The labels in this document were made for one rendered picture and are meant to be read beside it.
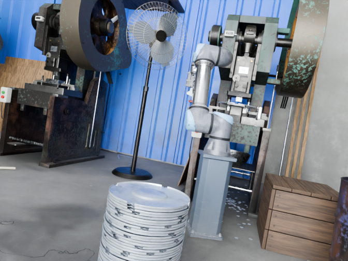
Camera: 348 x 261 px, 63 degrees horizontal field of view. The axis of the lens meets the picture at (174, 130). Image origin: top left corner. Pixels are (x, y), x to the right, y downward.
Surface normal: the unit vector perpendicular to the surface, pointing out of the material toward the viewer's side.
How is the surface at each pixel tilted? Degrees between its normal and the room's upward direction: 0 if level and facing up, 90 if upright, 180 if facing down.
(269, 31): 90
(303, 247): 90
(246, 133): 90
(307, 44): 106
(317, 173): 90
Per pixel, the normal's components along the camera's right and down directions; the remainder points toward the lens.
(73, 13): -0.29, 0.08
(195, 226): -0.65, -0.07
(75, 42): -0.33, 0.56
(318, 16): -0.23, -0.12
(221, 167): 0.07, 0.07
